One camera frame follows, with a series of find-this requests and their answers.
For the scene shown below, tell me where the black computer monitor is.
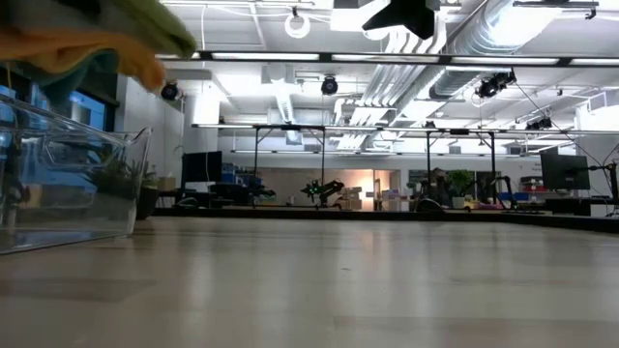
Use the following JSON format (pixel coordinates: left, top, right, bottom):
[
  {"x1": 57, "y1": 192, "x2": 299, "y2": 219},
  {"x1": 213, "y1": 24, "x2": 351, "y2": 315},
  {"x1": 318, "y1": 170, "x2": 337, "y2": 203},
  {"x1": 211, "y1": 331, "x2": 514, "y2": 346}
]
[
  {"x1": 540, "y1": 153, "x2": 591, "y2": 191},
  {"x1": 181, "y1": 150, "x2": 223, "y2": 184}
]

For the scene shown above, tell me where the teal microfiber towel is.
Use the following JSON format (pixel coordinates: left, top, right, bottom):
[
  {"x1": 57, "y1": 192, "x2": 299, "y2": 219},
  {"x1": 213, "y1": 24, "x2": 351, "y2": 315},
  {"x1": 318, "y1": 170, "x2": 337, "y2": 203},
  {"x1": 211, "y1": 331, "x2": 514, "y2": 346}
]
[{"x1": 14, "y1": 50, "x2": 121, "y2": 103}]

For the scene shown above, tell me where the clear plastic bin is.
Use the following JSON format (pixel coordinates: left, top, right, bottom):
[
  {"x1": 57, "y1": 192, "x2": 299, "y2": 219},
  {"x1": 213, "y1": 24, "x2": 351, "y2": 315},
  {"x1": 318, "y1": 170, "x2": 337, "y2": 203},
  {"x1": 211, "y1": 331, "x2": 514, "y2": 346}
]
[{"x1": 0, "y1": 94, "x2": 153, "y2": 255}]

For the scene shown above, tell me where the background black rig frame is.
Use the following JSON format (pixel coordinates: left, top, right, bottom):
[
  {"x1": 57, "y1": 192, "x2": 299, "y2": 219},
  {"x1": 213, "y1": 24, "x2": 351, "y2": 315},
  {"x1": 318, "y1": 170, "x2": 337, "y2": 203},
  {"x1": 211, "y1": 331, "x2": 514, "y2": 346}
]
[{"x1": 191, "y1": 123, "x2": 619, "y2": 194}]

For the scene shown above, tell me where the white ring ceiling light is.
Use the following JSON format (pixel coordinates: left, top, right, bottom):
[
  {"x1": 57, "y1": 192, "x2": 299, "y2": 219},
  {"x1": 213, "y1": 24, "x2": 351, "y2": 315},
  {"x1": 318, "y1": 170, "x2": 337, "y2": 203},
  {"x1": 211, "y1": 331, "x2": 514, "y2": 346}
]
[{"x1": 283, "y1": 12, "x2": 312, "y2": 40}]

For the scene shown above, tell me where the lime green microfiber towel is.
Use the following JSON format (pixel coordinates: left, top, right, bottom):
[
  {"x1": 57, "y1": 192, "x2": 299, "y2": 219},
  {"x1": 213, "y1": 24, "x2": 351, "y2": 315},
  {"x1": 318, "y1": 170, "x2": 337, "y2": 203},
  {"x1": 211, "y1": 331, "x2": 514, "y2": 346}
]
[{"x1": 0, "y1": 0, "x2": 198, "y2": 60}]

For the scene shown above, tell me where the green background plant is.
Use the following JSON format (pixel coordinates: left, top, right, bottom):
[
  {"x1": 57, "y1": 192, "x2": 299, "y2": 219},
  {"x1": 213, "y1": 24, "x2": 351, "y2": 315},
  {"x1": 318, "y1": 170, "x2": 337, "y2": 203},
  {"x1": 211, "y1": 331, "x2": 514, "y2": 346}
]
[{"x1": 447, "y1": 168, "x2": 476, "y2": 210}]

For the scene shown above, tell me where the large glass window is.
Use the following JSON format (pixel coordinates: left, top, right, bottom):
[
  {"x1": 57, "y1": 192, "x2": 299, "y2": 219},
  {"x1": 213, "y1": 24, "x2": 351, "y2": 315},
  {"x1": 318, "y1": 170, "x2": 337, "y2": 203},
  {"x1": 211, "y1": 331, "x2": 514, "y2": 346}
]
[{"x1": 0, "y1": 84, "x2": 117, "y2": 131}]

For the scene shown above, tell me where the small potted succulent plant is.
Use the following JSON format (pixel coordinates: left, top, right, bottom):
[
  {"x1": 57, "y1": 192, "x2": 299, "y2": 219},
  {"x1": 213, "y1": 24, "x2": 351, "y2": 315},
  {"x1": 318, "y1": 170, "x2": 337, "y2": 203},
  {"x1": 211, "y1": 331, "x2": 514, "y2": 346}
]
[{"x1": 91, "y1": 157, "x2": 161, "y2": 221}]

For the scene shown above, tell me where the orange microfiber towel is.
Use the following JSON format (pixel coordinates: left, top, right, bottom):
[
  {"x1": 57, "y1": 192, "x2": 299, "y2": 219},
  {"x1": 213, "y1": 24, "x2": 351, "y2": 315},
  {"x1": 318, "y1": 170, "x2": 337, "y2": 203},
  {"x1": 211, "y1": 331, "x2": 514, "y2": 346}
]
[{"x1": 0, "y1": 26, "x2": 166, "y2": 92}]

